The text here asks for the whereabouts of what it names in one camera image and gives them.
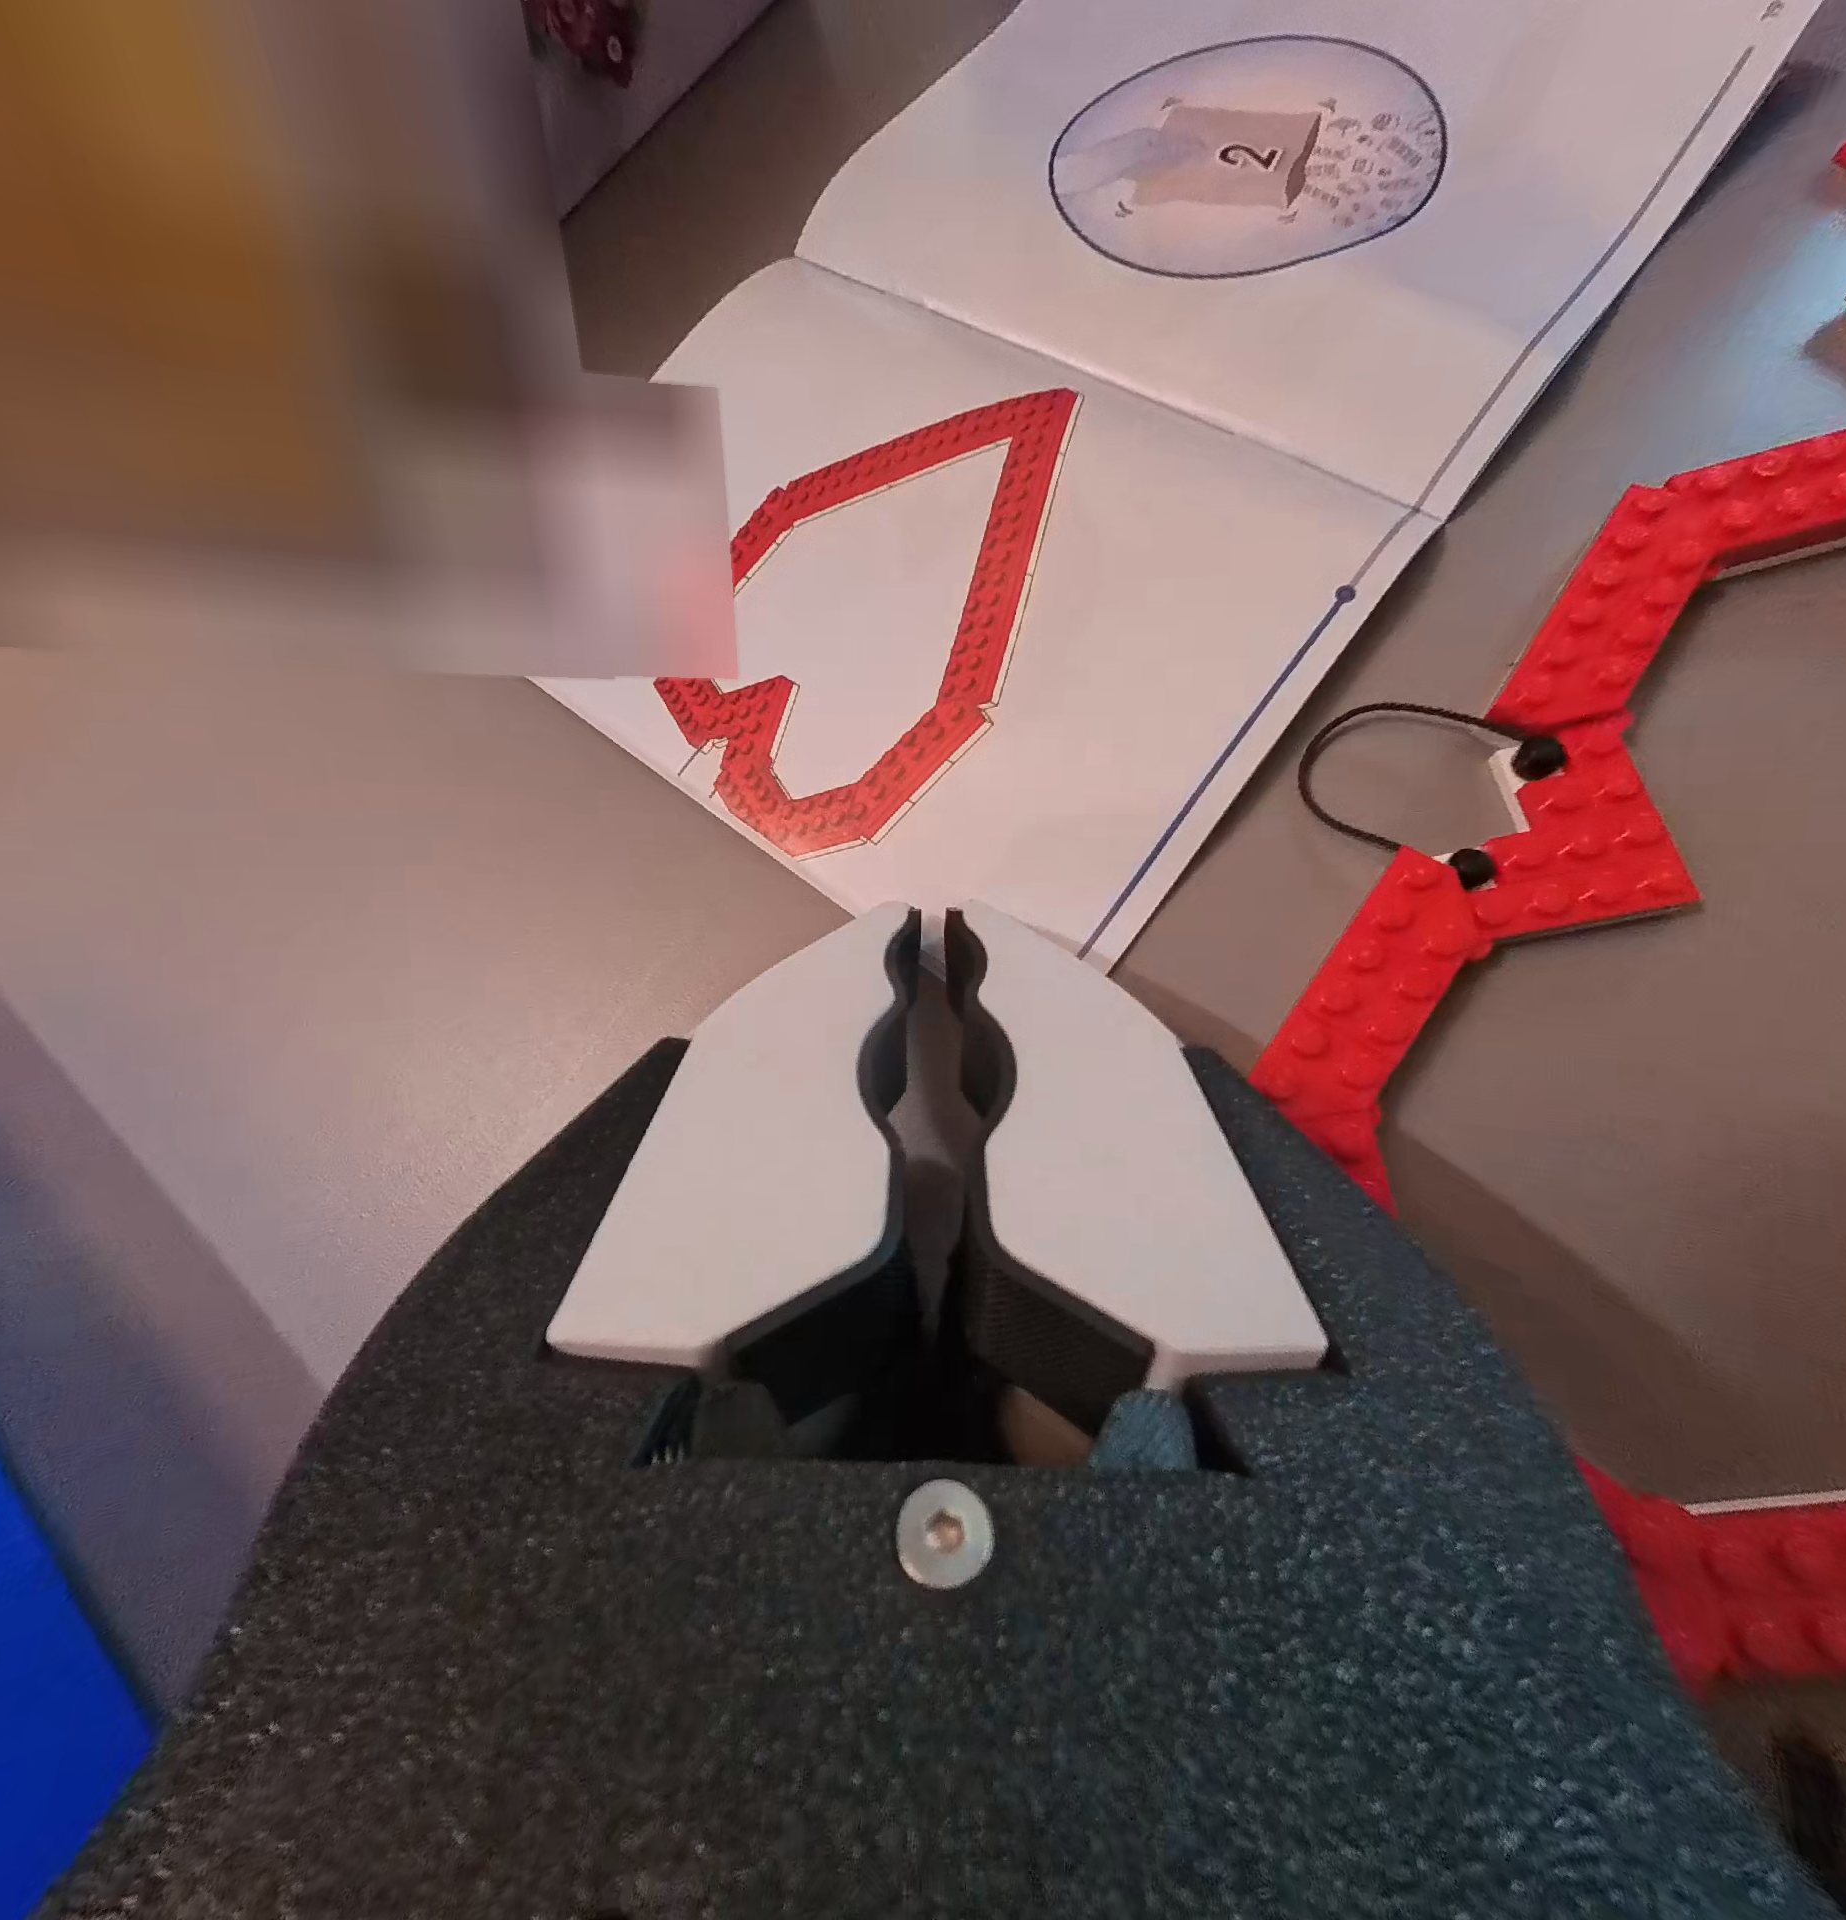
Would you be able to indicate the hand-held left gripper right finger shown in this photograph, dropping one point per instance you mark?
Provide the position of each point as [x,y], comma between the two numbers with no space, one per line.
[1132,1170]

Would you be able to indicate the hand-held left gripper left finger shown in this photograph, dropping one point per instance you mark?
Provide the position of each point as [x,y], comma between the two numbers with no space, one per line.
[743,1155]

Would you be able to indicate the red brick heart frame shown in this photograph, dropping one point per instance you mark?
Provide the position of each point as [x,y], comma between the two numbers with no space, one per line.
[1599,630]

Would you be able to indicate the open instruction booklet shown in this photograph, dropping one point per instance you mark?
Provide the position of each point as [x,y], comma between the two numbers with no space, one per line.
[1164,451]

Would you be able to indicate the blue bin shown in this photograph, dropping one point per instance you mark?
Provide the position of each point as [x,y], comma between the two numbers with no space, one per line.
[39,1621]

